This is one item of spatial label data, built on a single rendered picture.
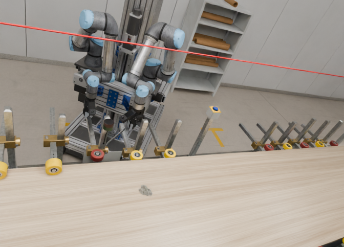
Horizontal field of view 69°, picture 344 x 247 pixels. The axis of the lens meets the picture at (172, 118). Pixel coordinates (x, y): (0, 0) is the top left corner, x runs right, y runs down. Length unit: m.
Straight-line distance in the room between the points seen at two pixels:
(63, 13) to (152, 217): 3.18
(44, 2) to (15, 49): 0.81
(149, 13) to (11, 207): 1.59
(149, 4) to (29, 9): 2.23
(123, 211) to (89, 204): 0.18
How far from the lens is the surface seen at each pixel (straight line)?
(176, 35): 1.68
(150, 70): 2.04
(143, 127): 1.64
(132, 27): 2.09
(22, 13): 4.05
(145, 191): 1.50
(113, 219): 1.38
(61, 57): 4.25
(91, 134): 1.81
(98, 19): 1.76
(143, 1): 2.12
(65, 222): 1.36
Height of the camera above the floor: 2.09
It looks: 34 degrees down
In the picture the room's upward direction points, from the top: 22 degrees clockwise
